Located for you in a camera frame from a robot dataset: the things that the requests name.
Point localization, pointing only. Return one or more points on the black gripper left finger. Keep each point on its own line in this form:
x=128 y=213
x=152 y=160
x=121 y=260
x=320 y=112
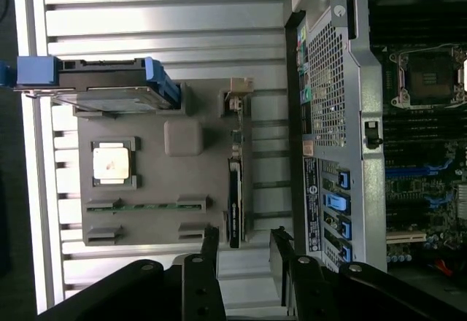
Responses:
x=202 y=292

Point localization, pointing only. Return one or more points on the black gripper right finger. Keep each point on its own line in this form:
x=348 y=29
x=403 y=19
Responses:
x=310 y=292

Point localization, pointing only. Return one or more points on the green RAM stick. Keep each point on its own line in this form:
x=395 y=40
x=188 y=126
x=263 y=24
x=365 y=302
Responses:
x=146 y=208

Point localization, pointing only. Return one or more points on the white expansion slot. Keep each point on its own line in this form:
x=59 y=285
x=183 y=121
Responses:
x=405 y=238

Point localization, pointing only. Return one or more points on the grey plastic parts rack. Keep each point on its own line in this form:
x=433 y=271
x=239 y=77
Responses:
x=157 y=186

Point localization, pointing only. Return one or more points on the green motherboard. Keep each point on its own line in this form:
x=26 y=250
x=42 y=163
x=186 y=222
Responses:
x=408 y=189

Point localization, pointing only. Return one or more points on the silver CPU chip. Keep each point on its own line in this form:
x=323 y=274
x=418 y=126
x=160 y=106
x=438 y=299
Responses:
x=111 y=164

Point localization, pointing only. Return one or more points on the blue expansion slot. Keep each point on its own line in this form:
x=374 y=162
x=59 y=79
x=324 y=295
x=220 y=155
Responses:
x=412 y=171

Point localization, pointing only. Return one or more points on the silver chipset heatsink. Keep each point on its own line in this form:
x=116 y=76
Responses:
x=462 y=195

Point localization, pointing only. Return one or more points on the open grey PC case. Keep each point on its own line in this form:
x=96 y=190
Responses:
x=368 y=91

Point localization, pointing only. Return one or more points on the hard disk in blue carrier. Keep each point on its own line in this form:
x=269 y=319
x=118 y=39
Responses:
x=109 y=80

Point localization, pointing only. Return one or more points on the metal CPU socket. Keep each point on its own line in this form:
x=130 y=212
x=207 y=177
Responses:
x=427 y=80

